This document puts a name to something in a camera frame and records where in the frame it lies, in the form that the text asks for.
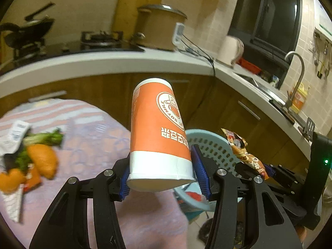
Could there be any orange peel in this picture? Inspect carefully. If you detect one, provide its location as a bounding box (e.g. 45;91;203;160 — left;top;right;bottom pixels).
27;144;58;179
0;168;26;194

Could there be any beige rice cooker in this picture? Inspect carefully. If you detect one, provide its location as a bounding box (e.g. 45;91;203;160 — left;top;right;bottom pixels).
131;4;188;52

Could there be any orange paper cup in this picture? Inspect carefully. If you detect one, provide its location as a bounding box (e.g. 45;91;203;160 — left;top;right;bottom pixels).
126;77;197;193

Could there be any orange white snack wrapper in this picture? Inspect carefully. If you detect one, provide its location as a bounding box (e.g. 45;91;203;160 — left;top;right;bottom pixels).
0;165;43;223

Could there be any black gas stove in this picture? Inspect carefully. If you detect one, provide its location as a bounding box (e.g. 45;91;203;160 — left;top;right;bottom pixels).
0;31;146;69

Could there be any brown snack wrapper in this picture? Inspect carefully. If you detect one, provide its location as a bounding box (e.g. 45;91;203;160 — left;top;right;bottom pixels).
220;128;269;181

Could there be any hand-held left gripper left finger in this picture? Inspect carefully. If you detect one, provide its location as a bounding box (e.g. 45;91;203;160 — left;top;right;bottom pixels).
29;153;131;249

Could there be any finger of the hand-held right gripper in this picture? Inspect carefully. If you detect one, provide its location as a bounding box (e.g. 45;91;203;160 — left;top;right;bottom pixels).
234;161;309;222
263;163;310;187

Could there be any black wok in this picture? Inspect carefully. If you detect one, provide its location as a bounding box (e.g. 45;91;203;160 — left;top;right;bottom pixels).
0;2;56;48

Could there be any yellow detergent bottle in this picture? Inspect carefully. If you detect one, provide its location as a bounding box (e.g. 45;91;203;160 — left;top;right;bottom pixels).
289;83;310;113

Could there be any red plastic container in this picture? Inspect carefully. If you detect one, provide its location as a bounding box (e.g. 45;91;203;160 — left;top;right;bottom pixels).
237;57;261;74

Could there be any black power cable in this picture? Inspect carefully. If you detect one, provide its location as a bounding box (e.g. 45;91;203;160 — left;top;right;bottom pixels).
180;32;216;77

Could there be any steel sink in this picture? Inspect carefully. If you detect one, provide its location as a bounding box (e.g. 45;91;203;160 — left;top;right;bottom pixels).
233;71;286;101

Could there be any metal faucet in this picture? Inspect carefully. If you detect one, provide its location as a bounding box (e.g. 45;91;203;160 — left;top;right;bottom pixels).
284;51;305;109

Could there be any wooden kitchen cabinet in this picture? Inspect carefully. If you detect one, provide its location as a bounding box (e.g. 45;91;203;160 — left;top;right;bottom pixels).
0;71;312;172

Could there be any dark kitchen window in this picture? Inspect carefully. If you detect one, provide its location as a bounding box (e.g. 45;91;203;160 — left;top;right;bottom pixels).
228;0;303;57

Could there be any pink printed tablecloth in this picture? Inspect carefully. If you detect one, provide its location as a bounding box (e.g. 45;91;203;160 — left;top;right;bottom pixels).
0;99;188;249

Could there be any light blue plastic basket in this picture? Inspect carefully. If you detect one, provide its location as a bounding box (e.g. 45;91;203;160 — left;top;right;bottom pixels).
172;128;260;213

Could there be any white water heater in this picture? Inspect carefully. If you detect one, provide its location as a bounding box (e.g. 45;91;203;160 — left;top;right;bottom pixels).
312;0;332;35

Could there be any metal slotted spatula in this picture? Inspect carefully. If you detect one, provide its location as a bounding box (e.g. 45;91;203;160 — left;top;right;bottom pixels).
302;118;315;142

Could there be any wooden cutting board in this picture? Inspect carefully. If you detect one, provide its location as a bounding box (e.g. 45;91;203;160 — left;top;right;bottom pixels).
112;0;164;40

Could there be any white electric kettle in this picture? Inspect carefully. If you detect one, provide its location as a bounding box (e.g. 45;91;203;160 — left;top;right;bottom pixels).
217;35;245;66

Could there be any crumpled white paper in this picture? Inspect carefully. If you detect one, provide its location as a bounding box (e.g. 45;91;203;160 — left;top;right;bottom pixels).
0;121;32;156

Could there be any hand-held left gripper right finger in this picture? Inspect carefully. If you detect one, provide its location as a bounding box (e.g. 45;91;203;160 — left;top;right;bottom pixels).
190;144;304;249

